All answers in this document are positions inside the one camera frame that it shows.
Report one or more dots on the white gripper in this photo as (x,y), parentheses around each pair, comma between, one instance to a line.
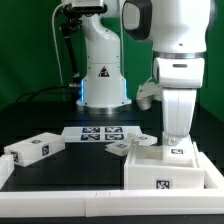
(178,108)

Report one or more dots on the white cabinet door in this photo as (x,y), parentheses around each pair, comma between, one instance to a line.
(182,153)
(121,147)

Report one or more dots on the white cabinet box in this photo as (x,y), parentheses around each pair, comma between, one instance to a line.
(144,169)

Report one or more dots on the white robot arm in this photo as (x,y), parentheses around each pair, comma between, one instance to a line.
(176,30)

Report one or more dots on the white cabinet top block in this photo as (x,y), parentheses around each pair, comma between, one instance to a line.
(31,150)

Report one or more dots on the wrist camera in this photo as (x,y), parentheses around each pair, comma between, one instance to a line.
(146,93)

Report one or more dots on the white U-shaped boundary frame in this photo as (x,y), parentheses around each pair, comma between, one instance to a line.
(209,200)

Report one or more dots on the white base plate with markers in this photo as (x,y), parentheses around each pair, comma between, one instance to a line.
(98,133)

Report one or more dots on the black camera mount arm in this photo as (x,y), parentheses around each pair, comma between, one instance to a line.
(67,29)

